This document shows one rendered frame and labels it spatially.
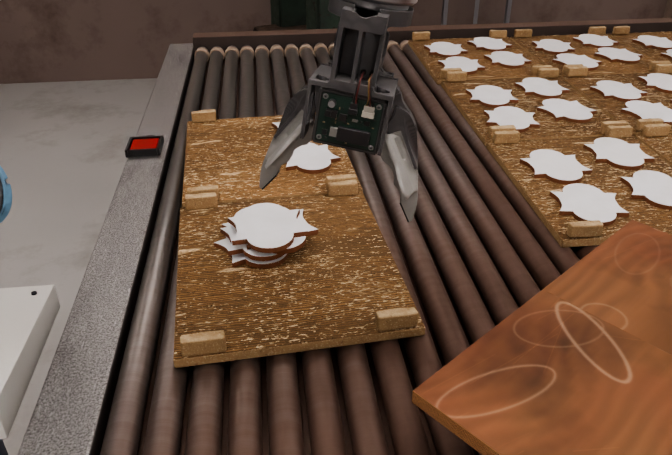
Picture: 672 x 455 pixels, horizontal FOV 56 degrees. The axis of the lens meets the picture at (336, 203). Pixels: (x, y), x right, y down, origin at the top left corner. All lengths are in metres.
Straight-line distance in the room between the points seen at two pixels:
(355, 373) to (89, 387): 0.35
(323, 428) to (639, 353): 0.37
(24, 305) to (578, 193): 0.99
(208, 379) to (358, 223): 0.42
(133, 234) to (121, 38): 3.73
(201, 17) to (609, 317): 4.18
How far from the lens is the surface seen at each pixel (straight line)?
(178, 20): 4.78
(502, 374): 0.73
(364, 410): 0.84
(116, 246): 1.19
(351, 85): 0.52
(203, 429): 0.83
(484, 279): 1.07
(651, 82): 2.00
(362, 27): 0.51
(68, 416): 0.90
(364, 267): 1.03
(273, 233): 1.03
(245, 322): 0.94
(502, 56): 2.09
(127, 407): 0.88
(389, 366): 0.89
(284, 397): 0.85
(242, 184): 1.29
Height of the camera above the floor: 1.54
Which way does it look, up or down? 30 degrees down
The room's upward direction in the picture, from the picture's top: straight up
